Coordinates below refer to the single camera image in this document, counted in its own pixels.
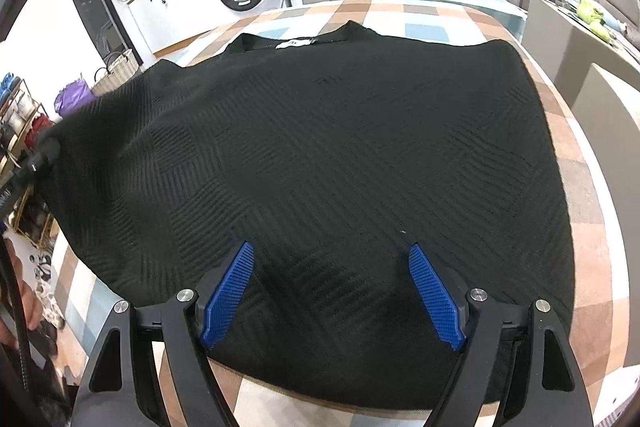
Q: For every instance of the purple bag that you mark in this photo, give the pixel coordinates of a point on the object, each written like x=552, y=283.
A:
x=74, y=97

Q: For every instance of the dark glass door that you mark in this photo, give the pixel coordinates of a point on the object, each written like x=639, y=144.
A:
x=90, y=2

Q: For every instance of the black knit sweater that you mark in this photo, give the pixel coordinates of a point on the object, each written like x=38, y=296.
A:
x=325, y=147

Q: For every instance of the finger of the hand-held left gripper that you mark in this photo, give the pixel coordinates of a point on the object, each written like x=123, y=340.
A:
x=45, y=154

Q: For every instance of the wicker basket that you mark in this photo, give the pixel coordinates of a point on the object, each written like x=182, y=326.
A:
x=117, y=74

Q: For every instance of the metal storage rack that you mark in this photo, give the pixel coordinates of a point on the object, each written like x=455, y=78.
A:
x=20, y=122

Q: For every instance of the white cabinet with wooden counter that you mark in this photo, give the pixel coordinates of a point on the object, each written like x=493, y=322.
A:
x=165, y=22

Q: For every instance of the small green toy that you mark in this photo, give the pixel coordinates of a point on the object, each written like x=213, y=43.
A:
x=601, y=31

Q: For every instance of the checked tablecloth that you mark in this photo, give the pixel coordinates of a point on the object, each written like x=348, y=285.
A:
x=575, y=142

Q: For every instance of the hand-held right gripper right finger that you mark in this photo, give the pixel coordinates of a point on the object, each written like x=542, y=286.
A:
x=435, y=292

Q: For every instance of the person's left hand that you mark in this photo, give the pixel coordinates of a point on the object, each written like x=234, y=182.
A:
x=30, y=302

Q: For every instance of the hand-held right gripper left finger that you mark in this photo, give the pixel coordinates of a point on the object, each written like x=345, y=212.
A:
x=227, y=292

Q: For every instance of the grey box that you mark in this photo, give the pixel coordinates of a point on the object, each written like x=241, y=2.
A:
x=555, y=37

